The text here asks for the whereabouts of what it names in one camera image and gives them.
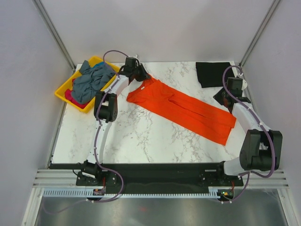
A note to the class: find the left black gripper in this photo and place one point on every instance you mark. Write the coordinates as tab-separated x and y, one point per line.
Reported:
145	76

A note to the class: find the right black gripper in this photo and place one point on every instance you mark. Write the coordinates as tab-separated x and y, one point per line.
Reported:
217	97

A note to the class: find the orange t shirt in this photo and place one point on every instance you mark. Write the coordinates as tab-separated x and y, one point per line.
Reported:
197	116

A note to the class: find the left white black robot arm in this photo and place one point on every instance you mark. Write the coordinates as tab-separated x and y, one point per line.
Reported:
106	107

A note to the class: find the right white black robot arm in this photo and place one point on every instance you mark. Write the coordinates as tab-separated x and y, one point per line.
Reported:
261	149

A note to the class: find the folded black t shirt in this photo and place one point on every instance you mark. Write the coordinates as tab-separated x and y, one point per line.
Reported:
210	74

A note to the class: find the teal blue t shirt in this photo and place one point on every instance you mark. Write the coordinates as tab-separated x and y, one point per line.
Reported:
99	65

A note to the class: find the grey t shirt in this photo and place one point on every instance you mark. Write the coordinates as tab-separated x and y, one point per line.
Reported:
94	79

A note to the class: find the pink red t shirt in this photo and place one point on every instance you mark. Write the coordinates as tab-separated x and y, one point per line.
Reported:
77	96

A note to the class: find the yellow plastic bin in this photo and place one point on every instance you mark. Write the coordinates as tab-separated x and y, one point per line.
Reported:
68	85

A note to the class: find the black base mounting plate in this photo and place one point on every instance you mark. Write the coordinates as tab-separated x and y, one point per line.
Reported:
158	178

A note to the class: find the right aluminium frame post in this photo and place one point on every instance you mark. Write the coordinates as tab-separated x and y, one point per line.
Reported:
263	25

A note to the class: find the aluminium frame post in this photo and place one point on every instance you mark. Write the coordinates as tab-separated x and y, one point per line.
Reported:
53	31
263	25

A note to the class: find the left aluminium frame post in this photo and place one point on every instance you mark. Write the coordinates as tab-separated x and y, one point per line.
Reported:
53	31

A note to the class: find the white slotted cable duct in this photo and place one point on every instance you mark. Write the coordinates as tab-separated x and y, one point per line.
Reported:
93	193

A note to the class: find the aluminium extrusion rail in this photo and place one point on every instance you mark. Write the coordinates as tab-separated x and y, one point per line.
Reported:
55	178

